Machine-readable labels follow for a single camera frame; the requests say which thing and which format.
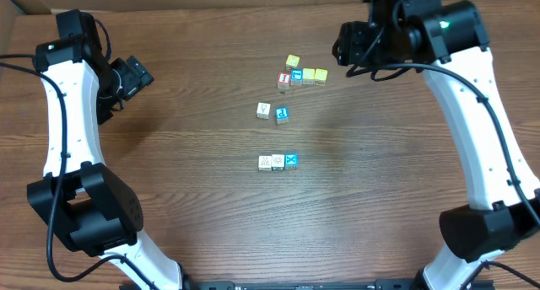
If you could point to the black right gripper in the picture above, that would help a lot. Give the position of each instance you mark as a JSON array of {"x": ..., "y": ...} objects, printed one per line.
[{"x": 344, "y": 42}]

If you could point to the blue P wooden block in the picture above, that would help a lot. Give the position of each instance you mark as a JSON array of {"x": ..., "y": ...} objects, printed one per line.
[{"x": 282, "y": 115}]

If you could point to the M letter wooden block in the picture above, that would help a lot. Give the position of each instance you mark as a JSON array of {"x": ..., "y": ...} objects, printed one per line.
[{"x": 263, "y": 111}]

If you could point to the yellow mushroom wooden block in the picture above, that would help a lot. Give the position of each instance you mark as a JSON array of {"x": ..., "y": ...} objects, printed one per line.
[{"x": 291, "y": 161}]

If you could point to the green Z wooden block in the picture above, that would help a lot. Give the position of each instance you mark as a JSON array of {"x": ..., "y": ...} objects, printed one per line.
[{"x": 278, "y": 162}]

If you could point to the green letter wooden block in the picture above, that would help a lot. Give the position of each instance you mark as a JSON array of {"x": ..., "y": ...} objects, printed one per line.
[{"x": 264, "y": 163}]

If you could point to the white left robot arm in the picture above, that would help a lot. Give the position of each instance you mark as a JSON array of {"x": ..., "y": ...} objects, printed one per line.
[{"x": 83, "y": 203}]

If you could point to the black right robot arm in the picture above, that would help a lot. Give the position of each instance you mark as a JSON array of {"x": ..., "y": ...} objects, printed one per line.
[{"x": 449, "y": 46}]

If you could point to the yellow pineapple wooden block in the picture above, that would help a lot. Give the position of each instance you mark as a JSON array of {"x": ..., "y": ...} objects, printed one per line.
[{"x": 320, "y": 77}]

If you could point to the yellow top middle block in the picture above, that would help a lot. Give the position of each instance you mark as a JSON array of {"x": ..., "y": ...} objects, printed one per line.
[{"x": 308, "y": 76}]

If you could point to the yellow back wooden block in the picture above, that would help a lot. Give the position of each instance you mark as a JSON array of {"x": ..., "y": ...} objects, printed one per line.
[{"x": 292, "y": 62}]

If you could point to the blue letter wooden block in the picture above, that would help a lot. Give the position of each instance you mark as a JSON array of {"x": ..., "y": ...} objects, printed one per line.
[{"x": 296, "y": 77}]

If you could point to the red I wooden block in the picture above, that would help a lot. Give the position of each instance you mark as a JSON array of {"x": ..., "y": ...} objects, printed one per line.
[{"x": 283, "y": 81}]

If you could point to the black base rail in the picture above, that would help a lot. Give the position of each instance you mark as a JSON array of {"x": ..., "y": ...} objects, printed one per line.
[{"x": 382, "y": 284}]

